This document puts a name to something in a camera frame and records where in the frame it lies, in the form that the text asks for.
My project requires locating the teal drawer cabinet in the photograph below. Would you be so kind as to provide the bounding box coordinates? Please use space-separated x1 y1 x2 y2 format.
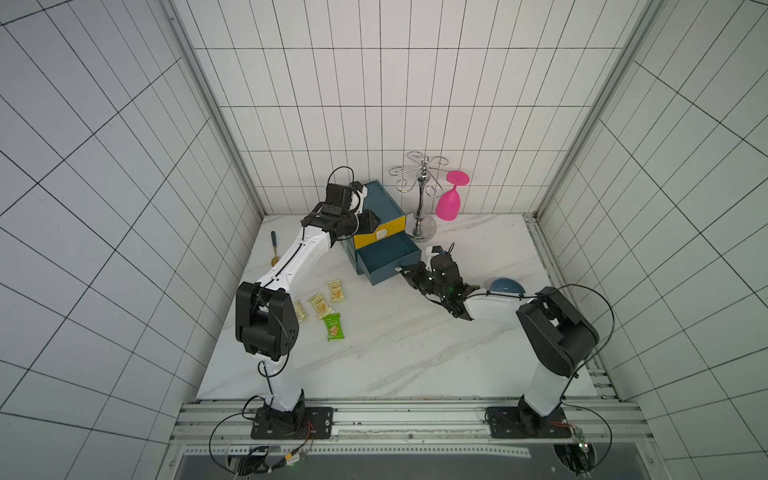
338 180 409 277

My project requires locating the gold spoon teal handle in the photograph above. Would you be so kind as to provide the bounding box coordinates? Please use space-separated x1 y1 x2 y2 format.
270 231 281 267

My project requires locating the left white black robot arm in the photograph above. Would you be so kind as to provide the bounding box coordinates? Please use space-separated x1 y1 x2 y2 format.
235 205 381 438

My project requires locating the blue ceramic bowl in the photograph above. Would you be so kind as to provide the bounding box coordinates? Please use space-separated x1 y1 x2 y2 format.
488 277 526 295

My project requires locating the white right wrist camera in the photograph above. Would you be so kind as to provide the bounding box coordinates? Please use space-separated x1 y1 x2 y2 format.
426 242 455 267

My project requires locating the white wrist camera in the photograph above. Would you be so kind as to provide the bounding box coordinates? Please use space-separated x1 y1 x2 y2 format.
426 242 455 267
349 181 368 214

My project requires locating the yellow top drawer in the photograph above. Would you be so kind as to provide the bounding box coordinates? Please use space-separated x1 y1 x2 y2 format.
353 215 406 250

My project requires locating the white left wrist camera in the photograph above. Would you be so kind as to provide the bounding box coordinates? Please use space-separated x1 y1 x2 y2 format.
349 181 368 214

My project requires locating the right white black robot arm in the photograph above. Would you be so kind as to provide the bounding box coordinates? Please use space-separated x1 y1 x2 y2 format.
396 250 600 439

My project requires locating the chrome glass holder stand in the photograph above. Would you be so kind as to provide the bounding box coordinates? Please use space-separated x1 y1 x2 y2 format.
389 151 449 243

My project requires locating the yellow cookie packet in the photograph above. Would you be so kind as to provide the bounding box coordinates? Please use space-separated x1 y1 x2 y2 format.
294 300 308 322
309 292 335 319
326 280 346 303

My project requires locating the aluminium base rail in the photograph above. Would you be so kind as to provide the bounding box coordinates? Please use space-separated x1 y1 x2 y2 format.
170 397 653 457

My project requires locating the pink plastic wine glass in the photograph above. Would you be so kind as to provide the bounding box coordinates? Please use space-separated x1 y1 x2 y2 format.
435 170 470 221

